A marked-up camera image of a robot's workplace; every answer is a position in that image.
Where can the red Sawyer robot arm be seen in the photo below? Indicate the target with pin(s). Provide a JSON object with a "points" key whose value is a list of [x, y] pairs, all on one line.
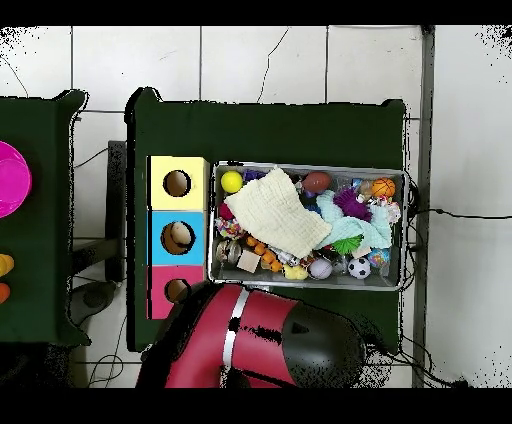
{"points": [[264, 320]]}

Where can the clear mesh bin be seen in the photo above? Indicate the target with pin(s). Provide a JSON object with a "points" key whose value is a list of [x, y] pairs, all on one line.
{"points": [[308, 285]]}

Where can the cream yellow cloth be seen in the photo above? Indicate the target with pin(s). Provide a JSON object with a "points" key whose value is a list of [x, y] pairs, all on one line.
{"points": [[276, 212]]}

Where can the yellow ball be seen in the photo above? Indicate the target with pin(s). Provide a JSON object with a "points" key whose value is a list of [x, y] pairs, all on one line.
{"points": [[232, 182]]}

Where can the small wooden block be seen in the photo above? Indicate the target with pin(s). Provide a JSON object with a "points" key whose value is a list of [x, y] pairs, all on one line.
{"points": [[249, 262]]}

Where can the brown toy football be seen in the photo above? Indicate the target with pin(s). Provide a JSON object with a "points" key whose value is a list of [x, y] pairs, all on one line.
{"points": [[317, 182]]}

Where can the white ball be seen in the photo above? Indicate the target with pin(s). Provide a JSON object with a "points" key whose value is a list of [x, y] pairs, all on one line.
{"points": [[321, 269]]}

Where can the green spiky ball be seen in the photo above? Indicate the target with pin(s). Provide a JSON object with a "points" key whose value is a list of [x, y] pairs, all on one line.
{"points": [[346, 245]]}

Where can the purple spiky toy with eyes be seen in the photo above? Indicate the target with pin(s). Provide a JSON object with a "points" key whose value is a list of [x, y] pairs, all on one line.
{"points": [[352, 205]]}

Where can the mint green cloth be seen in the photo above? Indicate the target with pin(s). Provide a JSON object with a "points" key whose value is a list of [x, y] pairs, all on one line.
{"points": [[360, 232]]}

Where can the small soccer ball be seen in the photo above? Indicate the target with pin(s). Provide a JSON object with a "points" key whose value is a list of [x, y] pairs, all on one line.
{"points": [[359, 268]]}

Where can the orange toy basketball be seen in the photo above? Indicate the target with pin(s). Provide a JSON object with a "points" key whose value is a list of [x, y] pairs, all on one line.
{"points": [[384, 187]]}

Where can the dark green side table cloth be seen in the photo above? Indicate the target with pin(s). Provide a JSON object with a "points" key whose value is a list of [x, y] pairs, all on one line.
{"points": [[36, 232]]}

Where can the magenta plate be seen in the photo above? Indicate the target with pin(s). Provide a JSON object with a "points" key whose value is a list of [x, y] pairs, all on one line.
{"points": [[12, 180]]}

